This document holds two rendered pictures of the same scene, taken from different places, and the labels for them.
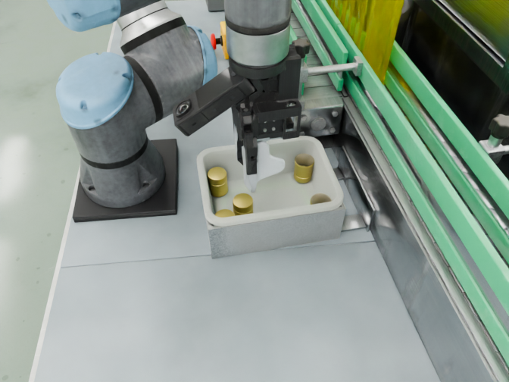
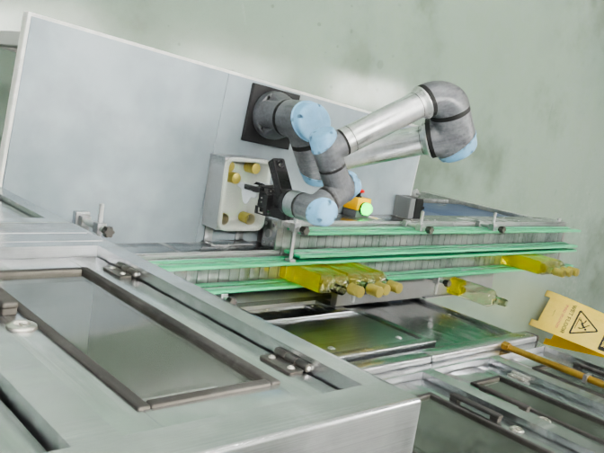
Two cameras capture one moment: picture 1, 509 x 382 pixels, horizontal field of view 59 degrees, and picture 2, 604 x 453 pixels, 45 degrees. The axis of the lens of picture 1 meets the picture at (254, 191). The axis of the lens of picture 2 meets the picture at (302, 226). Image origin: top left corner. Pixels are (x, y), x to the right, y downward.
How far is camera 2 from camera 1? 1.47 m
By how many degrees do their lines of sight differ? 2
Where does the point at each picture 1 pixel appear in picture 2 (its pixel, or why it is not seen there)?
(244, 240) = (215, 173)
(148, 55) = not seen: hidden behind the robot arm
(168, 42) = not seen: hidden behind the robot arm
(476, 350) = (143, 253)
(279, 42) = (288, 211)
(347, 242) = (198, 226)
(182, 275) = (206, 136)
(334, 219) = (212, 222)
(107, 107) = (297, 127)
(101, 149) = (281, 114)
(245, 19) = (297, 199)
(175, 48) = not seen: hidden behind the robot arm
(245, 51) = (288, 197)
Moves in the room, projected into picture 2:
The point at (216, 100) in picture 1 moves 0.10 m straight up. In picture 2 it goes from (277, 179) to (300, 185)
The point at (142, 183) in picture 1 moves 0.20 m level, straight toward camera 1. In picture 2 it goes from (262, 126) to (208, 130)
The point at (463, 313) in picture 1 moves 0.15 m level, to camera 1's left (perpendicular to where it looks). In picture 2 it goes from (157, 255) to (172, 203)
